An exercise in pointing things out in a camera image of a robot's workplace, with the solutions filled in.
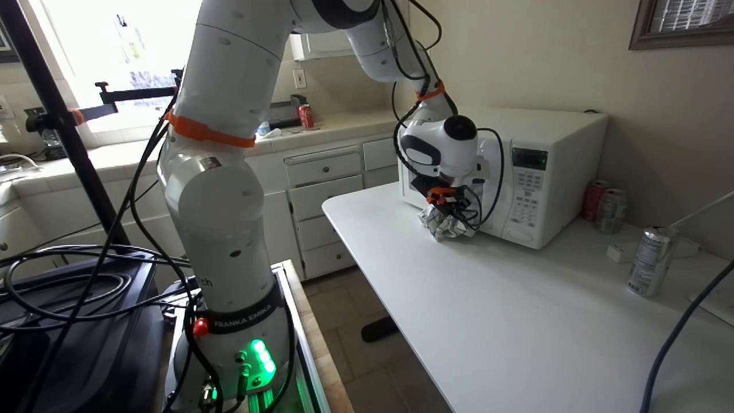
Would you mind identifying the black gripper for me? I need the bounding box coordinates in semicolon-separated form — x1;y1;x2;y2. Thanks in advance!
416;179;476;218

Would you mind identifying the white checkered towel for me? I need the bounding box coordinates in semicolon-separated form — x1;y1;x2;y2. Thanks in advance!
420;206;474;240

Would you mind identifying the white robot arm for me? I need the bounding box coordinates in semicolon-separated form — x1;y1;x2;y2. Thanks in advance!
158;0;481;334

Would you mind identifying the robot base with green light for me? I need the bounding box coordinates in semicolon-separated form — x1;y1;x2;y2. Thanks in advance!
160;262;332;413

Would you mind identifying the white microwave oven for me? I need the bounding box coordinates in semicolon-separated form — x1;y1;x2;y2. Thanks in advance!
397;105;609;252

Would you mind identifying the white drawer cabinet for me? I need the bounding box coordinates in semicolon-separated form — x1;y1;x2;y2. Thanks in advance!
247;133;397;280

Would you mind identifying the red soda can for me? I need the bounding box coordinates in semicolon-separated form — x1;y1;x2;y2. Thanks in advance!
581;179;625;231

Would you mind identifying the silver drink can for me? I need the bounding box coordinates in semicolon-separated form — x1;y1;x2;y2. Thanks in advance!
628;228;674;298

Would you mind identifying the framed church picture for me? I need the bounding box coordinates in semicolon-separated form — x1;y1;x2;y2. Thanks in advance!
628;0;734;50

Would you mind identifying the black floor case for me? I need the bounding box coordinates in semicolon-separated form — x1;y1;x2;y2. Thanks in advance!
0;250;164;413

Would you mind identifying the black tripod pole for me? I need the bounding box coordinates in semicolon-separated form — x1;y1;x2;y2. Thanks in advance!
0;0;129;244

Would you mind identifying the grey cable on table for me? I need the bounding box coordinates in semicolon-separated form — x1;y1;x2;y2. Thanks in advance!
637;259;734;413

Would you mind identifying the black camera tripod mount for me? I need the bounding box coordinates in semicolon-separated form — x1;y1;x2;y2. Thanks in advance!
25;69;183;133

